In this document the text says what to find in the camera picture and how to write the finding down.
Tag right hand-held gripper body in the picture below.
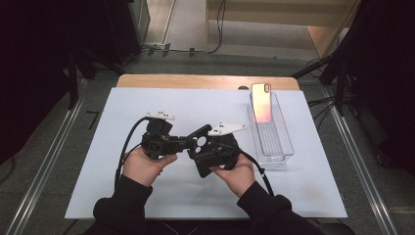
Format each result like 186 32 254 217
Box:
207 122 248 171

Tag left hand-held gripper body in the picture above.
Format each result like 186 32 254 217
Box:
140 111 185 161

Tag black phone case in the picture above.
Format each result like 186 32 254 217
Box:
186 123 226 179

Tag clear plastic container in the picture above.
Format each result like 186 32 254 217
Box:
247 92 296 165

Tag iridescent phone case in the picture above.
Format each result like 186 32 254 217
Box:
250 82 273 124

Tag person's left hand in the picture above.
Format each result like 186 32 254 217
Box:
121 146 179 188

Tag person's right hand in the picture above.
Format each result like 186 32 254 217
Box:
209 153 256 199

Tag wooden table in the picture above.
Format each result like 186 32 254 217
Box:
115 73 300 91

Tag person's dark clothing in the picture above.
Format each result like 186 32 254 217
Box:
143 218 258 235

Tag black metal stand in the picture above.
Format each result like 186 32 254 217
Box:
292 48 346 117
67 48 125 111

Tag grey cabinet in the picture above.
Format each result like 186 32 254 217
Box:
126 0 151 47

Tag light wooden cabinet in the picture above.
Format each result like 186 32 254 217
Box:
205 0 361 58

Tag black curtain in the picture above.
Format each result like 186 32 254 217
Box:
0 0 145 165
339 0 415 177

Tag left hand-held gripper cable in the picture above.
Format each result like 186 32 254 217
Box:
114 117 153 190

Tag hand-held gripper cable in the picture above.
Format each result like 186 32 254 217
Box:
239 150 275 197
114 117 153 190

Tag right hand-held gripper cable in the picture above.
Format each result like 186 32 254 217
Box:
239 150 275 197

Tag black floor cables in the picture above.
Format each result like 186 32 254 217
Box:
307 94 337 131

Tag aluminium floor rail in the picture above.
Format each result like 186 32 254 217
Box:
6 79 87 235
321 86 397 235

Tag black hanging cable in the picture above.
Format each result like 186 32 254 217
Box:
208 0 228 55

